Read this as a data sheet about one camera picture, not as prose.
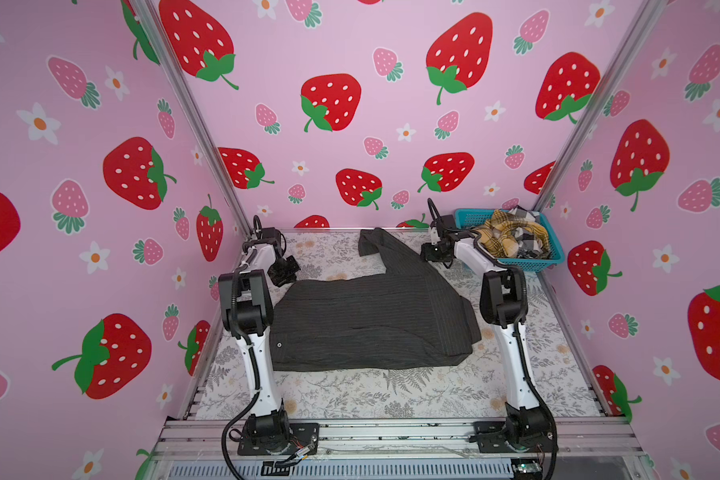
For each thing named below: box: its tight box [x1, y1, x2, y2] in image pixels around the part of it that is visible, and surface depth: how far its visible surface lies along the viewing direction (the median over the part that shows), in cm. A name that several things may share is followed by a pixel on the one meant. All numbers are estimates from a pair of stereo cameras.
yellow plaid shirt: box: [474, 209, 550, 258], surface depth 107 cm
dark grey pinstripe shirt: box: [270, 229, 482, 372], surface depth 97 cm
